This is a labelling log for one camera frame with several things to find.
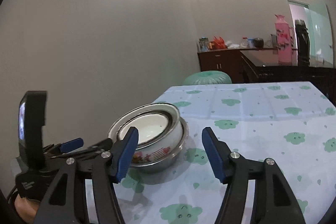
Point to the black thermos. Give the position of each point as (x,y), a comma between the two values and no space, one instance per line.
(302,43)

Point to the dark rice cooker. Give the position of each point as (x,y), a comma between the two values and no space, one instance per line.
(258,42)

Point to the small white enamel bowl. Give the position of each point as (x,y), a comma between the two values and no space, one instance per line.
(149,127)

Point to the large steel bowl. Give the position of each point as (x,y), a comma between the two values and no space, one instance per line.
(168,161)

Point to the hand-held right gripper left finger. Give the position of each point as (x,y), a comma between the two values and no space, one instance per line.
(127,153)

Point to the small deep steel bowl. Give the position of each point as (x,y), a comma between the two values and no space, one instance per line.
(173,119)

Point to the dark glossy counter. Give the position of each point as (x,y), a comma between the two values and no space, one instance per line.
(275,71)

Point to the pink thermos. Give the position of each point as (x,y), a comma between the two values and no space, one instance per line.
(283,40)

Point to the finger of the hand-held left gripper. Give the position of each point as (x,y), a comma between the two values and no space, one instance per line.
(101,146)
(72,144)

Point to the red plastic bag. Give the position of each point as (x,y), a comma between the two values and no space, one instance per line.
(218,43)

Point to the large white enamel bowl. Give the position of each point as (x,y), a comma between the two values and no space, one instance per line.
(176,132)

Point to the white plastic bag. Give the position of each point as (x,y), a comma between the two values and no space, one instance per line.
(233,45)

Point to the white jar red lid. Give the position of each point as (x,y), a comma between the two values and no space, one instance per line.
(244,42)

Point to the green round stool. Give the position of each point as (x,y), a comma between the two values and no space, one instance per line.
(207,78)

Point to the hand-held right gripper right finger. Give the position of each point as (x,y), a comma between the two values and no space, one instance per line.
(212,155)

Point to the brown wooden cabinet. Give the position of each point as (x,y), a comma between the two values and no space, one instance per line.
(218,61)

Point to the blue green-patterned tablecloth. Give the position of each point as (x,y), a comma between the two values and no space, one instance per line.
(262,121)

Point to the frosted glass door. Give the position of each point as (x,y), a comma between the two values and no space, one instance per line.
(317,29)

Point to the person's left hand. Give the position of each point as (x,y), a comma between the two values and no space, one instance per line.
(25,207)

